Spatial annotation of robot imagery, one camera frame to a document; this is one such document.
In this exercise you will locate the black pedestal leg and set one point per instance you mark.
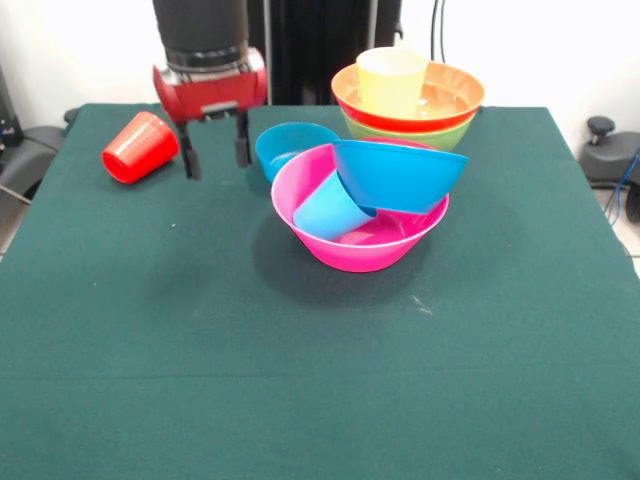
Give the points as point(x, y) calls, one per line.
point(607, 160)
point(30, 150)

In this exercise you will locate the large orange bowl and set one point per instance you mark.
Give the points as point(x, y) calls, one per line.
point(450, 100)

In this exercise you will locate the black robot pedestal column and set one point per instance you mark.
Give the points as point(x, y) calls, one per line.
point(310, 50)

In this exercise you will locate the green bowl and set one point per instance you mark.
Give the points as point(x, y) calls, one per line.
point(425, 137)

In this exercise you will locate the large pink bowl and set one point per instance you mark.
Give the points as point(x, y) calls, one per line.
point(360, 250)

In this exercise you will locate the dark green tablecloth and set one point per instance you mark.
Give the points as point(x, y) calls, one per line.
point(175, 300)

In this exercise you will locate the large blue bowl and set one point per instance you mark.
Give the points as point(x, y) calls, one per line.
point(400, 175)

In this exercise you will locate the red cup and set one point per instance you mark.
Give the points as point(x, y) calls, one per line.
point(140, 147)

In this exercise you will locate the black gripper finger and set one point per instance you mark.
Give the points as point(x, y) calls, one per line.
point(243, 145)
point(190, 155)

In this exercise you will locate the blue cup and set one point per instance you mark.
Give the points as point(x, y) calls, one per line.
point(325, 210)

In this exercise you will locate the small blue bowl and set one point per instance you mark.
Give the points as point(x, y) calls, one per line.
point(280, 145)

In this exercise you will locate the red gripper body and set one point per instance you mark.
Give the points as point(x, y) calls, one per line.
point(215, 95)

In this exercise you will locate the small crimson bowl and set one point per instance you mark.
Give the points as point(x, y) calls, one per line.
point(400, 142)

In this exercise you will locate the yellow cup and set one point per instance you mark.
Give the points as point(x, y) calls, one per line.
point(390, 85)

